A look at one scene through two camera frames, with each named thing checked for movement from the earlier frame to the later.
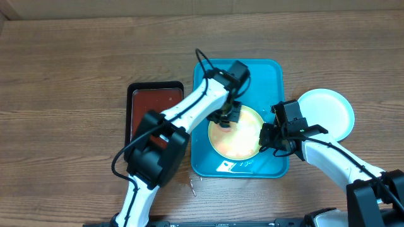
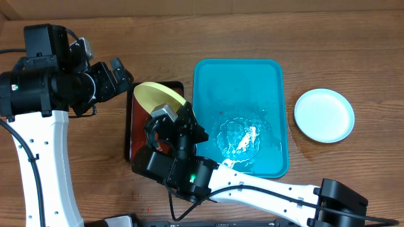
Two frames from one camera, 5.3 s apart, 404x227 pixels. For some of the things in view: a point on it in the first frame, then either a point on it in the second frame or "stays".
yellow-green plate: x=240 y=141 to x=151 y=96
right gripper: x=270 y=141 to x=194 y=132
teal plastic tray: x=266 y=89 stays
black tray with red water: x=142 y=97 stays
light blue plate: x=327 y=111 stays
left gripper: x=234 y=115 to x=107 y=91
